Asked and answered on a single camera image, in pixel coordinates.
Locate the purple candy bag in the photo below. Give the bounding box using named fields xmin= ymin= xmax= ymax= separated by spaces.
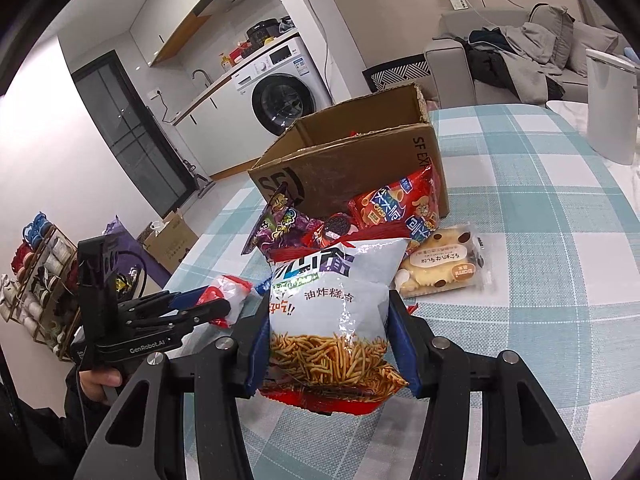
xmin=241 ymin=182 xmax=322 ymax=260

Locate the white fried sticks snack bag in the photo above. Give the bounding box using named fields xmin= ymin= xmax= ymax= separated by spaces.
xmin=260 ymin=236 xmax=408 ymax=416

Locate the red oreo pack pink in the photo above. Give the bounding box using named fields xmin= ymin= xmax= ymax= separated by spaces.
xmin=302 ymin=212 xmax=358 ymax=249

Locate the clear bread bun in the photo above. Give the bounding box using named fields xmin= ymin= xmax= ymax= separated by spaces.
xmin=394 ymin=222 xmax=490 ymax=298

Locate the red triangular biscuit bag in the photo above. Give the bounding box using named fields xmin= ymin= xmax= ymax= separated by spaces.
xmin=348 ymin=164 xmax=440 ymax=256

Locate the blue oreo pack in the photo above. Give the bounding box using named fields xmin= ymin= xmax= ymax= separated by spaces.
xmin=254 ymin=278 xmax=271 ymax=296

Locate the person's left hand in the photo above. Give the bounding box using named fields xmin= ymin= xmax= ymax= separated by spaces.
xmin=79 ymin=367 xmax=122 ymax=404

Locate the small cardboard box on floor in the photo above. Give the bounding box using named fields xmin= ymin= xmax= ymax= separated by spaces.
xmin=137 ymin=209 xmax=198 ymax=274

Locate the shoe rack with shoes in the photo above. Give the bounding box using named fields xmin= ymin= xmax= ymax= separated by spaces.
xmin=1 ymin=212 xmax=80 ymax=362

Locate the black glass door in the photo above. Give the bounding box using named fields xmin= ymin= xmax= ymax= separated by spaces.
xmin=72 ymin=51 xmax=196 ymax=217

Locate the brown SF cardboard box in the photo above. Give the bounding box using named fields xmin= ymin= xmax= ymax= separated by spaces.
xmin=248 ymin=84 xmax=449 ymax=218

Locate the teal plaid tablecloth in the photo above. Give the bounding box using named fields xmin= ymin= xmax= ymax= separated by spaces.
xmin=166 ymin=104 xmax=639 ymax=479

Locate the white washing machine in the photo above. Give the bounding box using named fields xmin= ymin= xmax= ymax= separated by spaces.
xmin=232 ymin=35 xmax=333 ymax=136

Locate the kitchen faucet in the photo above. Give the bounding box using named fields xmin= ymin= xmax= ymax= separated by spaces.
xmin=192 ymin=70 xmax=212 ymax=88

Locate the black rice cooker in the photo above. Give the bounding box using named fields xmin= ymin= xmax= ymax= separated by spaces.
xmin=246 ymin=18 xmax=280 ymax=49

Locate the black patterned chair back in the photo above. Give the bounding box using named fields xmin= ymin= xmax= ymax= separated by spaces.
xmin=362 ymin=54 xmax=431 ymax=92

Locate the white marble side table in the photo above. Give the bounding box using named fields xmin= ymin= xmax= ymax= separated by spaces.
xmin=546 ymin=100 xmax=588 ymax=136

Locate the grey sofa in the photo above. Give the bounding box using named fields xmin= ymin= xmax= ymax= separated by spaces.
xmin=424 ymin=3 xmax=629 ymax=108

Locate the pile of clothes on sofa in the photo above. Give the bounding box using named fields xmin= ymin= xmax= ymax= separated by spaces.
xmin=464 ymin=22 xmax=565 ymax=104

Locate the grey sofa cushion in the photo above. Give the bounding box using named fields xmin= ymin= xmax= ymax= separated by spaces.
xmin=528 ymin=3 xmax=575 ymax=70

